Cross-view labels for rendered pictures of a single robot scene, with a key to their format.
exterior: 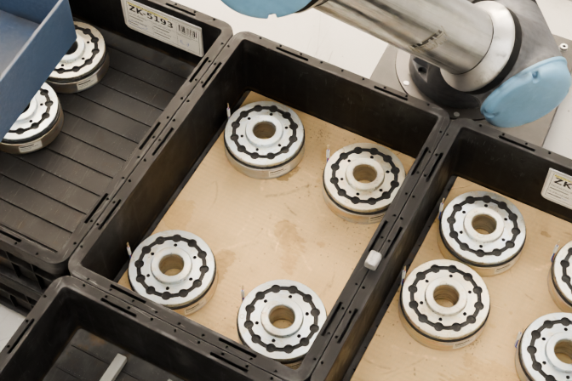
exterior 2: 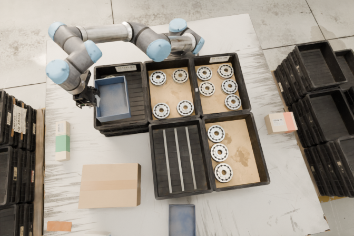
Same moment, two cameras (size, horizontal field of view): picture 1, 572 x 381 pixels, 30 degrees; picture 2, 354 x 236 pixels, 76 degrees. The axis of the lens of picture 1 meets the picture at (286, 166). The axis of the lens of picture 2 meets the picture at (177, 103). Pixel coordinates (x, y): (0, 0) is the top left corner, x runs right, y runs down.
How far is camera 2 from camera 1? 0.45 m
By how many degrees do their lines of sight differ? 22
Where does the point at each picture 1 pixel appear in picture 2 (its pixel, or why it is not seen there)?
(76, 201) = (134, 109)
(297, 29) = (140, 53)
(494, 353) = (218, 92)
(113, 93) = not seen: hidden behind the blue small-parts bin
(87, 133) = not seen: hidden behind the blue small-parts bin
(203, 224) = (159, 99)
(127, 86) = not seen: hidden behind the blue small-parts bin
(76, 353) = (155, 134)
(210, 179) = (154, 91)
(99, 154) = (130, 98)
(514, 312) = (216, 84)
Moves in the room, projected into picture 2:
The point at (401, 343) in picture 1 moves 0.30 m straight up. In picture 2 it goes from (204, 99) to (212, 77)
